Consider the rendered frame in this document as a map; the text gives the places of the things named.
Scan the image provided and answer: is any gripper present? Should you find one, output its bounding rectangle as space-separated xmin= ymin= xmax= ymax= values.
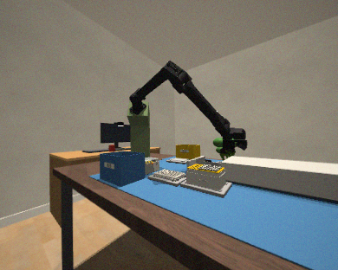
xmin=219 ymin=139 xmax=236 ymax=161

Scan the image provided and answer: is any blue bench mat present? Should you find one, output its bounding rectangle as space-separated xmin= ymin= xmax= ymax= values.
xmin=89 ymin=156 xmax=338 ymax=270

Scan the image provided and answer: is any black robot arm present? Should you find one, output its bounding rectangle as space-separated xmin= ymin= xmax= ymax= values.
xmin=129 ymin=61 xmax=247 ymax=150

